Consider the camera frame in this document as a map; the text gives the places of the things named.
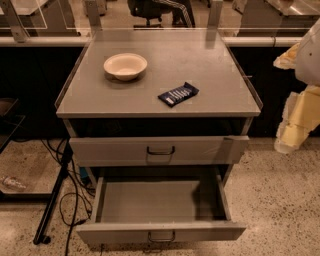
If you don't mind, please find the grey drawer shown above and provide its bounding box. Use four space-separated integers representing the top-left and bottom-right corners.
70 136 249 167
77 175 246 244

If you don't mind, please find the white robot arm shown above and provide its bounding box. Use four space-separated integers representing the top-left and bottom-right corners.
273 19 320 154

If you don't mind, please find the grey metal drawer cabinet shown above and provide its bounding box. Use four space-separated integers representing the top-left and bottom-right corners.
57 29 261 180

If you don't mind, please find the dark blue snack packet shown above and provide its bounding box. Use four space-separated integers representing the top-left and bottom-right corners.
158 82 199 107

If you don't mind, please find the black office chair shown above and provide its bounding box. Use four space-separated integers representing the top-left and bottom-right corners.
127 0 195 28

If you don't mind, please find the white bowl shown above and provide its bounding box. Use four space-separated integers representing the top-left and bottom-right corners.
103 53 148 81

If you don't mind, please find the black tripod stand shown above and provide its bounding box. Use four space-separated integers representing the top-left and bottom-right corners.
33 143 72 245

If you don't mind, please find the dark side shelf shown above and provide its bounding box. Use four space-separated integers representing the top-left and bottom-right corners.
0 98 25 153

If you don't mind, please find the clear plastic bottle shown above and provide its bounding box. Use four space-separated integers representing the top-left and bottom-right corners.
0 176 26 191

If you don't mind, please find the black floor cable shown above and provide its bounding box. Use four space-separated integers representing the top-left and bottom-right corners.
39 138 98 256

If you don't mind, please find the white horizontal rail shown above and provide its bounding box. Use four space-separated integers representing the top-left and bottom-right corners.
0 37 302 47

